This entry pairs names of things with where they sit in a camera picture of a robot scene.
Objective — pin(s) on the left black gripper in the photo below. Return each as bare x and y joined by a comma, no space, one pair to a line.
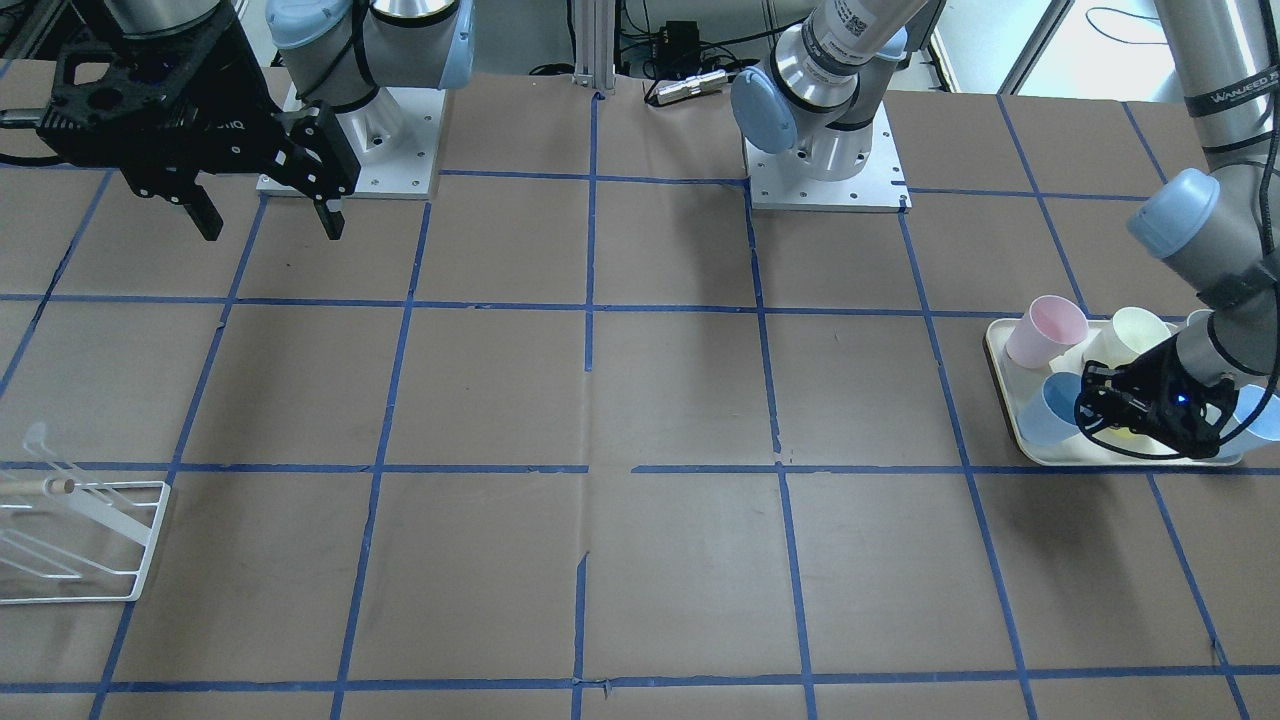
1150,382

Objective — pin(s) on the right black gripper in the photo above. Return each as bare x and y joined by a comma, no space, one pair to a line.
238,112

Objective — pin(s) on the light blue plastic cup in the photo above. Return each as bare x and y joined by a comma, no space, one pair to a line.
1048,418

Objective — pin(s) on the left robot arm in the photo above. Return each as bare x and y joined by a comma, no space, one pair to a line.
1217,227

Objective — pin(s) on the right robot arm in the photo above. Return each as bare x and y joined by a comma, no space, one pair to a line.
338,52

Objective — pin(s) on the cream plastic cup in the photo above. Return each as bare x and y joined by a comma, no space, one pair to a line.
1129,333

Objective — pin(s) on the pink plastic cup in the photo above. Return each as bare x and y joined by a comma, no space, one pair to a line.
1050,327

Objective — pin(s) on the cream plastic tray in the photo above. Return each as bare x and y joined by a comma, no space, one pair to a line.
1015,384

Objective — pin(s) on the black power adapter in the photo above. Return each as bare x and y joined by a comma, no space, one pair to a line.
677,37

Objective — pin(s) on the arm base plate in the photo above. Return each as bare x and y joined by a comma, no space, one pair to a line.
859,171
396,136

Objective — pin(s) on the aluminium frame post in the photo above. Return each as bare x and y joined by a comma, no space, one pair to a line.
594,40

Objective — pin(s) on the white wire cup rack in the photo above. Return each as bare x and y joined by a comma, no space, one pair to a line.
68,536

